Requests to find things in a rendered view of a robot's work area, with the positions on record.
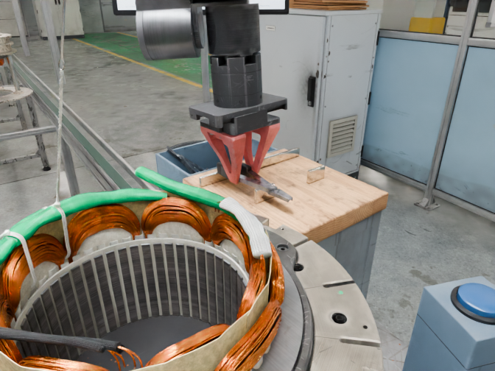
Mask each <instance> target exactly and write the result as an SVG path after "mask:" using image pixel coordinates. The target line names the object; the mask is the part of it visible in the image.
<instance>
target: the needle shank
mask: <svg viewBox="0 0 495 371"><path fill-rule="evenodd" d="M65 16H66V0H63V6H62V24H61V42H60V59H59V60H58V67H59V69H60V70H61V71H62V70H63V69H64V68H65V63H64V60H63V48H64V32H65ZM60 60H62V61H63V68H61V67H60Z"/></svg>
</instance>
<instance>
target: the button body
mask: <svg viewBox="0 0 495 371"><path fill-rule="evenodd" d="M465 283H481V284H483V285H486V286H489V287H491V288H492V289H495V286H494V285H493V284H492V283H490V282H489V281H488V280H486V279H485V278H484V277H483V276H478V277H474V278H467V279H463V280H456V281H452V282H448V283H441V284H437V285H433V286H426V287H424V290H423V293H422V295H421V301H420V304H419V307H418V313H417V315H416V318H415V324H414V327H413V330H412V335H411V338H410V343H409V347H408V350H407V354H406V358H405V361H404V366H403V370H402V371H495V325H486V324H482V323H480V322H476V321H474V320H472V319H469V318H468V317H466V316H464V315H463V314H461V313H460V312H459V311H458V310H457V309H456V308H455V307H454V305H453V304H452V301H451V298H450V295H451V293H452V289H453V288H454V287H456V286H459V285H463V284H465Z"/></svg>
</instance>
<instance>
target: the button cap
mask: <svg viewBox="0 0 495 371"><path fill-rule="evenodd" d="M457 300H458V301H459V303H460V304H461V305H462V306H463V307H464V308H466V309H467V310H469V311H470V312H472V313H474V314H477V315H480V316H482V317H487V318H495V289H492V288H491V287H489V286H486V285H483V284H481V283H465V284H463V285H462V286H460V288H459V289H458V292H457Z"/></svg>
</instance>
